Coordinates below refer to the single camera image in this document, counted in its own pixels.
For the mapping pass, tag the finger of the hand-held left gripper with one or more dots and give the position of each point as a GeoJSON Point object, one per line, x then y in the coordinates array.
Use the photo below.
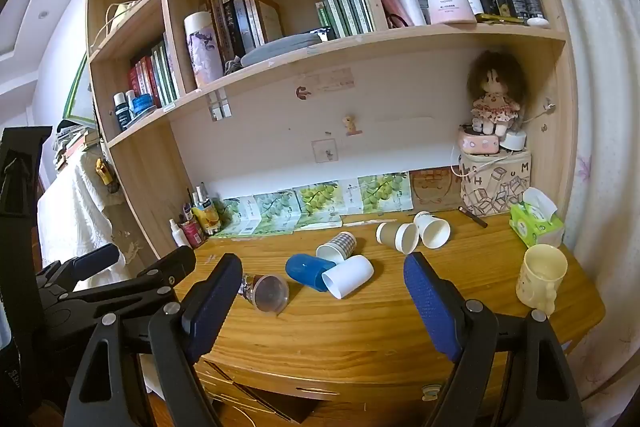
{"type": "Point", "coordinates": [172, 263]}
{"type": "Point", "coordinates": [97, 258]}

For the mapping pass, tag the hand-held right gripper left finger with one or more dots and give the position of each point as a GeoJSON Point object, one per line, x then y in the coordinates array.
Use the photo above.
{"type": "Point", "coordinates": [215, 302]}

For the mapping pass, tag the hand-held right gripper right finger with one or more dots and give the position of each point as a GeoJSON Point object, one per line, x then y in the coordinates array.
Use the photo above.
{"type": "Point", "coordinates": [431, 307]}

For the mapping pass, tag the white paper cup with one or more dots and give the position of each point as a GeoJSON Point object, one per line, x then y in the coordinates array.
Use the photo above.
{"type": "Point", "coordinates": [432, 231]}

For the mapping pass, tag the brown paper cup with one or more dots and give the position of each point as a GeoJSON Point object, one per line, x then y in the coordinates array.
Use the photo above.
{"type": "Point", "coordinates": [391, 233]}

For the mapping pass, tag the white plastic cup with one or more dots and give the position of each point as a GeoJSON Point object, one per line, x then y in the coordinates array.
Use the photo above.
{"type": "Point", "coordinates": [351, 274]}

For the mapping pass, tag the blue plastic cup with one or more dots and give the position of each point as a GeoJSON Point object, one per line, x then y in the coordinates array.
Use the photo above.
{"type": "Point", "coordinates": [302, 268]}

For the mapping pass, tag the checkered paper cup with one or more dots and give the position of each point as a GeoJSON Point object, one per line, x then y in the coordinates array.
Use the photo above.
{"type": "Point", "coordinates": [341, 243]}

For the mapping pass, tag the small white bottle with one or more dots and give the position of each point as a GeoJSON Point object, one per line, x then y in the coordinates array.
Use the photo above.
{"type": "Point", "coordinates": [176, 233]}

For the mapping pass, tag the red jar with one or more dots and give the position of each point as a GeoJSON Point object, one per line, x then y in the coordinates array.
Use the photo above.
{"type": "Point", "coordinates": [192, 232]}

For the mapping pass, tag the white quilted blanket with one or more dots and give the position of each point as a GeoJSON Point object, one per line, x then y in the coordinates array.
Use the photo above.
{"type": "Point", "coordinates": [75, 212]}

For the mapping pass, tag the clear glass goblet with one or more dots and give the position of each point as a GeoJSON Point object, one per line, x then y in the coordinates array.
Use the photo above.
{"type": "Point", "coordinates": [270, 293]}

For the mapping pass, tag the stack of books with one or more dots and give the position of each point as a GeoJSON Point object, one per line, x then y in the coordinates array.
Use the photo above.
{"type": "Point", "coordinates": [75, 142]}

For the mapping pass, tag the green grape print box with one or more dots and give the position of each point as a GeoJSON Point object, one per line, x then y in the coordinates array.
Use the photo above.
{"type": "Point", "coordinates": [277, 209]}
{"type": "Point", "coordinates": [320, 202]}
{"type": "Point", "coordinates": [240, 217]}
{"type": "Point", "coordinates": [382, 191]}

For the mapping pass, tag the dark pen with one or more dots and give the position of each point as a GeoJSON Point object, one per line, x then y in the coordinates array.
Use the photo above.
{"type": "Point", "coordinates": [473, 216]}

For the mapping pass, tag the white paper stick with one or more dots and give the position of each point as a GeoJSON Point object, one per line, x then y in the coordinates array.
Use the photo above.
{"type": "Point", "coordinates": [362, 221]}

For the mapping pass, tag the green framed picture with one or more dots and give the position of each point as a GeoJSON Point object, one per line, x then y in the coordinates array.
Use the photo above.
{"type": "Point", "coordinates": [80, 92]}

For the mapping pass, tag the pale yellow mug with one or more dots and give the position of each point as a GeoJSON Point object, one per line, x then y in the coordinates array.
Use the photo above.
{"type": "Point", "coordinates": [540, 279]}

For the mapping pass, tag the brown cardboard box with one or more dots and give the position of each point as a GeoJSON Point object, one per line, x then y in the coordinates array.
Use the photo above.
{"type": "Point", "coordinates": [435, 189]}

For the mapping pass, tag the dark small bottle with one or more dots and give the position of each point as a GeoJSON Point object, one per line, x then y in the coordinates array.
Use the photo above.
{"type": "Point", "coordinates": [120, 114]}

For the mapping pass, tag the green tissue box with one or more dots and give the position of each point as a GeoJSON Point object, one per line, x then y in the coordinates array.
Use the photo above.
{"type": "Point", "coordinates": [529, 227]}

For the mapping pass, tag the patterned storage box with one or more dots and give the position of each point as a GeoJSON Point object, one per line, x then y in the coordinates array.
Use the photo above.
{"type": "Point", "coordinates": [492, 188]}

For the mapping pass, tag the blue jar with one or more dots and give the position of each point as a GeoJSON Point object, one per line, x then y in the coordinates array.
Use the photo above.
{"type": "Point", "coordinates": [143, 106]}

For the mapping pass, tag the pink spotted case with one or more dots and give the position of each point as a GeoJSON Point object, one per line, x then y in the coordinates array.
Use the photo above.
{"type": "Point", "coordinates": [480, 144]}

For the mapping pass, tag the row of red green books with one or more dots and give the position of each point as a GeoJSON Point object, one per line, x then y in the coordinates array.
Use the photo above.
{"type": "Point", "coordinates": [155, 74]}

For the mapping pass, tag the white round device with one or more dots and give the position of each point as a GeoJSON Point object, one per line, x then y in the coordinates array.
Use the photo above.
{"type": "Point", "coordinates": [515, 140]}

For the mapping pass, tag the pink floral thermos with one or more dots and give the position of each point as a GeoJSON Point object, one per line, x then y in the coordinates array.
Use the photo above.
{"type": "Point", "coordinates": [202, 52]}

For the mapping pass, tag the brown-haired rag doll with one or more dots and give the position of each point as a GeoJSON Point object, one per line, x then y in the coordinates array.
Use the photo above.
{"type": "Point", "coordinates": [495, 102]}

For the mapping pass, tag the grey fabric pouch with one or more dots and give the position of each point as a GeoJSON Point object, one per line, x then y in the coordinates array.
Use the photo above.
{"type": "Point", "coordinates": [280, 47]}

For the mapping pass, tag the row of dark books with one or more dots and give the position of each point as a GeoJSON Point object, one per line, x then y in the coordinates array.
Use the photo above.
{"type": "Point", "coordinates": [245, 24]}

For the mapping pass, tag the white floral curtain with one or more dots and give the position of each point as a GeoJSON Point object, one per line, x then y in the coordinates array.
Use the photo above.
{"type": "Point", "coordinates": [600, 107]}

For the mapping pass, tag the wooden bookshelf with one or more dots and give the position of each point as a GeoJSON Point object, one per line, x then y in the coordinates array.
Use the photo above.
{"type": "Point", "coordinates": [400, 39]}

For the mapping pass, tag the pink cream jar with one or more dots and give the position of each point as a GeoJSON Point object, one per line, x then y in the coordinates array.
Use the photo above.
{"type": "Point", "coordinates": [450, 8]}

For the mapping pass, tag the pink packet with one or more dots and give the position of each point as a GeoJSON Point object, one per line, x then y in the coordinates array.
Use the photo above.
{"type": "Point", "coordinates": [392, 9]}

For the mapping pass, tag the clear wall hook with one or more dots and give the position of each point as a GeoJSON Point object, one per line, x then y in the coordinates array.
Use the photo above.
{"type": "Point", "coordinates": [325, 152]}

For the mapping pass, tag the bear wall hook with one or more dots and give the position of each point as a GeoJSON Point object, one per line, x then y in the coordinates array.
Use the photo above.
{"type": "Point", "coordinates": [352, 126]}

